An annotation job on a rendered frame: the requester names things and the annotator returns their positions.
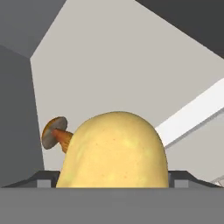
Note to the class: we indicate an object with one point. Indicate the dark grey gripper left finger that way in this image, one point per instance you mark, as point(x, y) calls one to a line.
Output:
point(43, 178)

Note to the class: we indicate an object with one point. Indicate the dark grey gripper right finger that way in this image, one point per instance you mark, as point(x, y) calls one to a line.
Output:
point(182, 178)

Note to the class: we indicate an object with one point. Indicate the grey freezer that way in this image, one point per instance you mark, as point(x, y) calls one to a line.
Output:
point(17, 102)

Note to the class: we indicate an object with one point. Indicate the white freezer shelf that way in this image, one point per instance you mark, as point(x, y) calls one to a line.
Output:
point(192, 113)

